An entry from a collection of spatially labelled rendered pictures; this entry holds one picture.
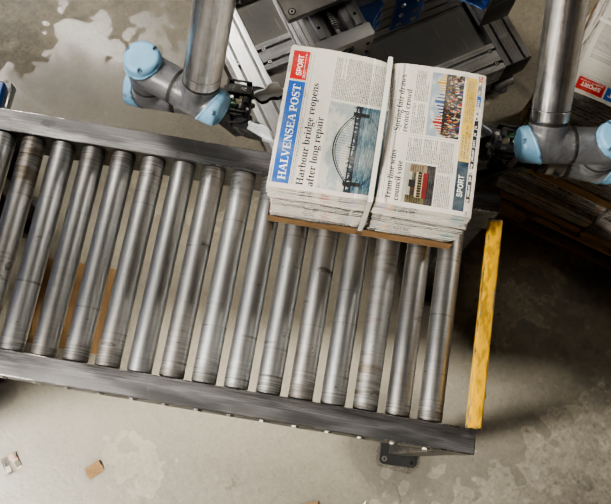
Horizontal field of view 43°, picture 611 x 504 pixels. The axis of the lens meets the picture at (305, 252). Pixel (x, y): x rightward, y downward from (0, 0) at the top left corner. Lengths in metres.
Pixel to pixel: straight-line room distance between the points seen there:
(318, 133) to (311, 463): 1.19
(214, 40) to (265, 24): 1.06
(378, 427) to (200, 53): 0.78
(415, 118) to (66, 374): 0.83
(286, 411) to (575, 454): 1.18
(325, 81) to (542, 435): 1.39
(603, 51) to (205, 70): 0.89
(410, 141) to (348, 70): 0.18
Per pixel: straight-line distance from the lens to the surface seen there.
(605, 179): 1.76
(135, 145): 1.71
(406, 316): 1.60
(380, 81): 1.50
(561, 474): 2.50
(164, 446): 2.38
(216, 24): 1.43
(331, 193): 1.41
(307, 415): 1.56
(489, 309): 1.62
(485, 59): 2.51
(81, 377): 1.61
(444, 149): 1.46
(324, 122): 1.45
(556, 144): 1.62
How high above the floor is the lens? 2.36
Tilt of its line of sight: 75 degrees down
